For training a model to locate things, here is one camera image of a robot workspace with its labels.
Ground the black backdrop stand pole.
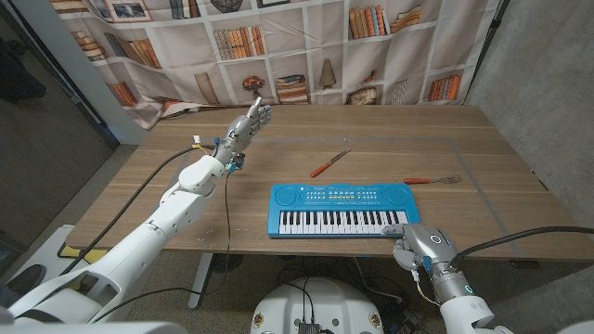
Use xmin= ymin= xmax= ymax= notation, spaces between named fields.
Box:
xmin=463 ymin=0 xmax=511 ymax=106

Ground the orange-handled fork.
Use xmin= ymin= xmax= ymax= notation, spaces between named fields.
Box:
xmin=393 ymin=174 xmax=464 ymax=186

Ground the white floor platform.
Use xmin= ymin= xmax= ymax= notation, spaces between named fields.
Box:
xmin=0 ymin=225 xmax=112 ymax=302

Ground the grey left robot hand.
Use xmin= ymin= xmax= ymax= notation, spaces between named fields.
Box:
xmin=213 ymin=96 xmax=274 ymax=167

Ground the black round floor object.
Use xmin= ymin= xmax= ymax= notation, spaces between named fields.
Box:
xmin=211 ymin=253 xmax=246 ymax=275

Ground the yellow flat pad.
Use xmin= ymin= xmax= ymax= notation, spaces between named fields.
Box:
xmin=58 ymin=244 xmax=109 ymax=268

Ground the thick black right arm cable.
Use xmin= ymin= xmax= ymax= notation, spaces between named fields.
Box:
xmin=447 ymin=225 xmax=594 ymax=271

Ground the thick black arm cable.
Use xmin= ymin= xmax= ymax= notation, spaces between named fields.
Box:
xmin=58 ymin=144 xmax=217 ymax=279
xmin=447 ymin=225 xmax=594 ymax=271

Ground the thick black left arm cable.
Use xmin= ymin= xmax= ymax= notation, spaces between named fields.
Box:
xmin=58 ymin=144 xmax=217 ymax=279

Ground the white table leg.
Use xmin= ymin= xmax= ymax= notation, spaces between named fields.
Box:
xmin=187 ymin=252 xmax=214 ymax=310

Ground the blue toy piano keyboard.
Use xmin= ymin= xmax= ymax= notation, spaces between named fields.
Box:
xmin=266 ymin=183 xmax=421 ymax=239

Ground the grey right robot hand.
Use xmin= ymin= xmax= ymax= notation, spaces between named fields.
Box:
xmin=381 ymin=222 xmax=458 ymax=275

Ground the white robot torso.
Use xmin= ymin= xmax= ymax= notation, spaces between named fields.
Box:
xmin=249 ymin=276 xmax=385 ymax=334

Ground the printed bookshelf backdrop cloth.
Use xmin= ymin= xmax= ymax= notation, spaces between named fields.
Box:
xmin=48 ymin=0 xmax=505 ymax=131

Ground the floor power strip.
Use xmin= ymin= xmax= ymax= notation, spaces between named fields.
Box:
xmin=387 ymin=306 xmax=424 ymax=334

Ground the thin black hanging cable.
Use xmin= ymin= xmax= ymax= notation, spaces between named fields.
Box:
xmin=90 ymin=173 xmax=232 ymax=324

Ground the orange-handled table knife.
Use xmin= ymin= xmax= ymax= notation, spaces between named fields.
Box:
xmin=309 ymin=148 xmax=353 ymax=179

